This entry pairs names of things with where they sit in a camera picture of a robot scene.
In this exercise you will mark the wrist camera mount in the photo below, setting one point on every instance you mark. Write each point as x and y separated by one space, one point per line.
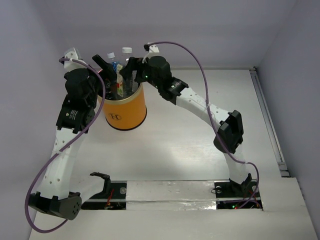
69 65
151 51

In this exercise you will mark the aluminium rail right edge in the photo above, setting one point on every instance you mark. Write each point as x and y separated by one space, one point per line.
282 166

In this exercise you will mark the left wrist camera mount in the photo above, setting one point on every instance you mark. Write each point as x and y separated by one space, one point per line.
69 65

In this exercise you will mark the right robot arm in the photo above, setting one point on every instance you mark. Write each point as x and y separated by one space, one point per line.
227 125

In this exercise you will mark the orange cylindrical bin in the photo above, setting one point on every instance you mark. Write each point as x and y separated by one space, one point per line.
126 114

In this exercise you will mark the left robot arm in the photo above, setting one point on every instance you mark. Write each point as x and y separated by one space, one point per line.
83 86

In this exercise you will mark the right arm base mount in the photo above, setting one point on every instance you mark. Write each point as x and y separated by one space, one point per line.
228 198

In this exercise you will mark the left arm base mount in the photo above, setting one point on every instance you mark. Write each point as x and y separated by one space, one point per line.
114 200

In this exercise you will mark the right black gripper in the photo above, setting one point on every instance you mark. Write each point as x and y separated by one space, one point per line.
135 64

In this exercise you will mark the blue label water bottle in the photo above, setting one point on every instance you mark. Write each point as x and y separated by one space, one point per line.
113 60

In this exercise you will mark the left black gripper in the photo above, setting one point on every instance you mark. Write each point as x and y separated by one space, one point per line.
100 75

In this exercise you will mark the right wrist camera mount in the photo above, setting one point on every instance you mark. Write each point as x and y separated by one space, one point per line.
151 51

